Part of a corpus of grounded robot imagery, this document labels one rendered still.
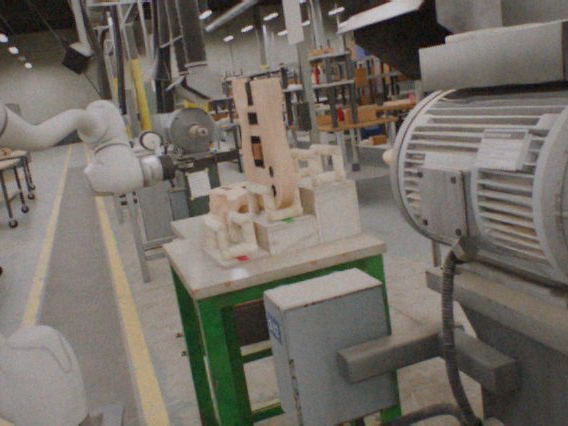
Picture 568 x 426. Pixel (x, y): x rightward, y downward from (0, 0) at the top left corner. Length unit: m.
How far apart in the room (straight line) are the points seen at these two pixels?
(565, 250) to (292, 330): 0.38
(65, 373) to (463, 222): 0.96
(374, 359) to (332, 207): 1.03
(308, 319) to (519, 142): 0.37
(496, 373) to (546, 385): 0.06
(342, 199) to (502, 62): 1.16
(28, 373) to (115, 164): 0.64
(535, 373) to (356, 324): 0.25
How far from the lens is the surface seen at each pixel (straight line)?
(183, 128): 3.41
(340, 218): 1.88
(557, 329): 0.73
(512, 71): 0.77
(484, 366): 0.84
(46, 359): 1.43
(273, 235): 1.80
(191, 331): 2.28
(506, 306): 0.79
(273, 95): 1.74
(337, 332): 0.89
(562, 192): 0.67
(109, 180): 1.77
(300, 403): 0.91
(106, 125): 1.80
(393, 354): 0.90
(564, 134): 0.68
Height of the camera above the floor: 1.42
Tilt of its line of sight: 12 degrees down
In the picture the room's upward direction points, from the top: 9 degrees counter-clockwise
